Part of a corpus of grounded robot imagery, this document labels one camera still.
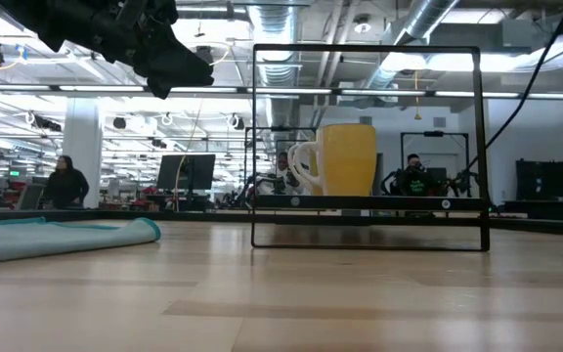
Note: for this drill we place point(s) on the light blue cloth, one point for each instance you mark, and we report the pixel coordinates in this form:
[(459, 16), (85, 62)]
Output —
[(42, 239)]

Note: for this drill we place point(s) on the black aluminium table frame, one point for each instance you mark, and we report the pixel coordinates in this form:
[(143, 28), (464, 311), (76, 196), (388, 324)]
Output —
[(115, 215)]

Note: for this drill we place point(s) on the black background monitor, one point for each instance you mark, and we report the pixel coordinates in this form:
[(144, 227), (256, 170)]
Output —
[(186, 171)]

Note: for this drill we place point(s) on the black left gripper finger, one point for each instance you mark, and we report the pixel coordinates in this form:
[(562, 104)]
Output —
[(174, 71)]

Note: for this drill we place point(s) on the white pillar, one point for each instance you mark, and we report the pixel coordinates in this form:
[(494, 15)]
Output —
[(82, 151)]

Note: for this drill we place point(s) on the black cabinet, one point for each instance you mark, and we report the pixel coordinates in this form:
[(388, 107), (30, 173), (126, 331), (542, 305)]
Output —
[(550, 188)]

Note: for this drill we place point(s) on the silver ventilation duct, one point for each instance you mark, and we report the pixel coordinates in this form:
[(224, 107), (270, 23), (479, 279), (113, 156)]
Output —
[(274, 29), (423, 19)]

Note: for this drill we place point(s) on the black background rig frame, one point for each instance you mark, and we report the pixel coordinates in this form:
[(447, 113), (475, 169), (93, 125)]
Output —
[(433, 133)]

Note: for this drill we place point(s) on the white tube light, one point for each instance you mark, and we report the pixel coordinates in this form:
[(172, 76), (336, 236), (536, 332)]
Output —
[(8, 88), (381, 92), (203, 90), (496, 94), (100, 88), (562, 96), (291, 91)]

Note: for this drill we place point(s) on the wooden shelf with black frame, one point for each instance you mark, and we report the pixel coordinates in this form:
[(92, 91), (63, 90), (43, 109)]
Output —
[(359, 203)]

